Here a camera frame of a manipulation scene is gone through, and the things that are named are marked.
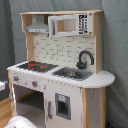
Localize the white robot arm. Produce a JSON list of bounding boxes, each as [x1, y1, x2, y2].
[[4, 116, 37, 128]]

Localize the wooden toy kitchen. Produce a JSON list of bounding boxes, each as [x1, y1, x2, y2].
[[8, 10, 115, 128]]

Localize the black toy faucet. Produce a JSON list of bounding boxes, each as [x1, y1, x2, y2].
[[76, 50, 94, 70]]

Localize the grey metal sink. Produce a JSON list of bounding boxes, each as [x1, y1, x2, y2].
[[54, 67, 92, 81]]

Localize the black stovetop red burners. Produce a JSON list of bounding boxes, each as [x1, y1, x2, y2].
[[20, 61, 56, 72]]

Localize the right red oven knob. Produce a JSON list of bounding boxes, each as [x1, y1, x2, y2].
[[32, 81, 38, 87]]

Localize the red oven knob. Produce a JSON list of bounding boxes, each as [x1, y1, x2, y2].
[[13, 76, 19, 81], [32, 81, 38, 87]]

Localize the white dishwasher door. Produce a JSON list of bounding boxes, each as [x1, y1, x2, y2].
[[44, 81, 82, 128]]

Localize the grey range hood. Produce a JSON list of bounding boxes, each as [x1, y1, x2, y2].
[[25, 15, 49, 33]]

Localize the left red oven knob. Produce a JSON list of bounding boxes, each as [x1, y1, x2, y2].
[[13, 76, 19, 81]]

